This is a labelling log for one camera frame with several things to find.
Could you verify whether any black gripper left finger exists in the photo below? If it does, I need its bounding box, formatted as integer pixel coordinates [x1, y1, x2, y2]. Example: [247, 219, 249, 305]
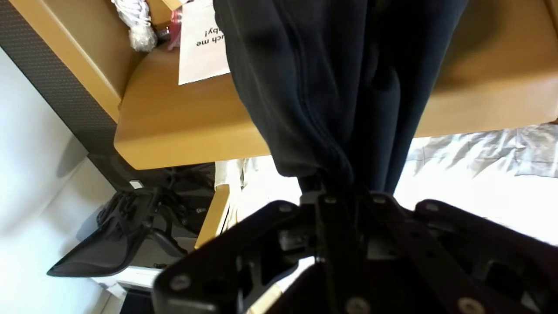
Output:
[151, 175, 355, 314]

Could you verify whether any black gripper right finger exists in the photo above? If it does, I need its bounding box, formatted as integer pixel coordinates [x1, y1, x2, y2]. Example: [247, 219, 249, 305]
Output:
[366, 193, 558, 314]

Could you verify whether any black cloth garment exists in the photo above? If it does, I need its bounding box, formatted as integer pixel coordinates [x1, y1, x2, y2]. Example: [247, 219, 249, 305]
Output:
[212, 0, 469, 193]

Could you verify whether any wooden bed with white bedding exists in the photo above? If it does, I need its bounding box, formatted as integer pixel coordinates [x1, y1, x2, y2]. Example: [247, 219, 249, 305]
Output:
[193, 120, 558, 314]

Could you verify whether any black computer monitor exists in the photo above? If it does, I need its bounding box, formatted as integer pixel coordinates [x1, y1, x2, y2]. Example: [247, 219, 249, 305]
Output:
[47, 189, 158, 277]

